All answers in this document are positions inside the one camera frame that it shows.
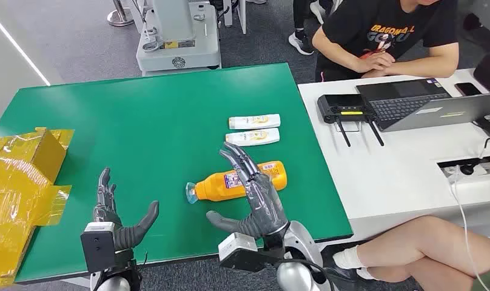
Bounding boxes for black smartphone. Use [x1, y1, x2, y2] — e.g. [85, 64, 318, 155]
[454, 82, 482, 97]

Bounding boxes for seated person at desk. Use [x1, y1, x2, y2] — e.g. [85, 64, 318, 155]
[311, 0, 460, 83]

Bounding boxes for yellow taped cardboard box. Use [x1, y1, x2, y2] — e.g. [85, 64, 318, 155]
[0, 127, 75, 288]

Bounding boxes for white shampoo bottle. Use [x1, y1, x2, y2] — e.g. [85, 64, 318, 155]
[225, 128, 281, 147]
[228, 113, 281, 130]

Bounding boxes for black controller with antennas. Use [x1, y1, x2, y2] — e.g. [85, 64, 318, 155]
[317, 93, 385, 148]

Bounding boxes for grey laptop with black keyboard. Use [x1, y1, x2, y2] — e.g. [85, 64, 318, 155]
[355, 78, 490, 133]

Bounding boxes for metal stanchion base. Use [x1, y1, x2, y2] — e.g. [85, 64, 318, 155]
[106, 0, 135, 27]

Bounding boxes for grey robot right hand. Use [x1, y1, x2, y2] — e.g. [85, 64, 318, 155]
[206, 141, 290, 241]

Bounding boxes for person with crossed legs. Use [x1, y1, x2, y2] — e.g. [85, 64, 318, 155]
[332, 215, 490, 291]

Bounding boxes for desk cable slot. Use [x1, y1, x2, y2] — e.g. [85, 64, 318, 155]
[437, 154, 490, 179]

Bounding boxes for white cable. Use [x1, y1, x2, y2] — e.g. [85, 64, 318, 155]
[448, 164, 490, 291]

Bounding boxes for white furniture leg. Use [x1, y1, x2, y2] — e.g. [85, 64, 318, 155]
[223, 0, 247, 35]

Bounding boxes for orange detergent bottle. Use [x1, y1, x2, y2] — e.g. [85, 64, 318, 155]
[185, 160, 288, 204]

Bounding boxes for standing person with sneakers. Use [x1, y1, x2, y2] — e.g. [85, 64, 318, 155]
[288, 0, 342, 56]

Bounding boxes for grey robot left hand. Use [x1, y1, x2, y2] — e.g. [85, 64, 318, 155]
[93, 167, 160, 252]

